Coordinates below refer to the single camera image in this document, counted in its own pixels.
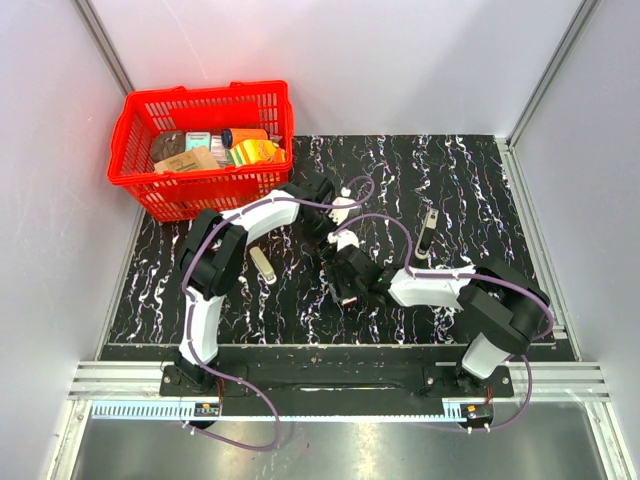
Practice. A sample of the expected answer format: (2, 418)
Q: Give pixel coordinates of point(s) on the yellow orange snack box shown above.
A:
(257, 152)

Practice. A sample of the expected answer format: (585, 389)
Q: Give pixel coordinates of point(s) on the pale green stapler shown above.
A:
(263, 265)

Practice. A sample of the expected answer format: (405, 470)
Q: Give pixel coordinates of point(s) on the staple box red white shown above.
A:
(344, 302)

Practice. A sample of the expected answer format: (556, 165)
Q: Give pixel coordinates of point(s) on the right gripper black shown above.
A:
(334, 277)

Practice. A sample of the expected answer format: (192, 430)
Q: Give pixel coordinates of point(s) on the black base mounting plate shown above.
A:
(337, 381)

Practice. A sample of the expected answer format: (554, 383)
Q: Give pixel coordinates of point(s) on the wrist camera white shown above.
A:
(343, 239)
(342, 207)

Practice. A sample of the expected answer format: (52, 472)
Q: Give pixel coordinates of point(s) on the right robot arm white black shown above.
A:
(505, 308)

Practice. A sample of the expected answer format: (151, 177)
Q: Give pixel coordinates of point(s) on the brown cardboard packet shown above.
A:
(197, 159)

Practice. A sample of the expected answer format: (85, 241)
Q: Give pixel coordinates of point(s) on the orange can blue lid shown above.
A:
(231, 137)

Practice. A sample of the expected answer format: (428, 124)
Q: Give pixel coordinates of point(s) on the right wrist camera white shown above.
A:
(343, 239)

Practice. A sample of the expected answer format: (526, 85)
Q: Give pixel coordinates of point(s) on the teal small box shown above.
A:
(194, 140)

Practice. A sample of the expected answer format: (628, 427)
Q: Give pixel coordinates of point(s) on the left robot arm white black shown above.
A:
(212, 256)

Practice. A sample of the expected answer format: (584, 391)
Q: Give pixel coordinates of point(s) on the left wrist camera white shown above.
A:
(342, 207)

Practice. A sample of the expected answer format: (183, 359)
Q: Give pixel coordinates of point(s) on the brown round cookie pack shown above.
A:
(167, 144)

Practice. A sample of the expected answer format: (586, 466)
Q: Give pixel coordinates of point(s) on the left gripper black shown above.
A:
(321, 245)

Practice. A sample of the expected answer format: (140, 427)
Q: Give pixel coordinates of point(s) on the pink white small box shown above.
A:
(218, 149)

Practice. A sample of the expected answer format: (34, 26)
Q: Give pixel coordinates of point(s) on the red plastic shopping basket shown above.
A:
(173, 197)

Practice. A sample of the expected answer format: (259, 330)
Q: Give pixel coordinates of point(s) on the black marble pattern mat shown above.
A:
(460, 175)

